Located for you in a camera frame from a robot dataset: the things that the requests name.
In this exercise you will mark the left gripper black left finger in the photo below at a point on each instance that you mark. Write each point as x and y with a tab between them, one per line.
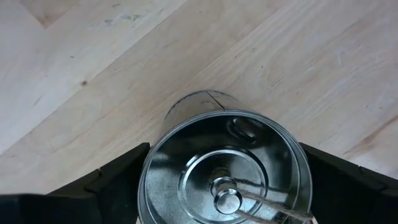
105	196

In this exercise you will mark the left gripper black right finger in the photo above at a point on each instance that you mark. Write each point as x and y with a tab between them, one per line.
348	193

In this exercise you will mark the silver tin can with twine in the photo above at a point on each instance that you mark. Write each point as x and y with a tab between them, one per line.
192	137

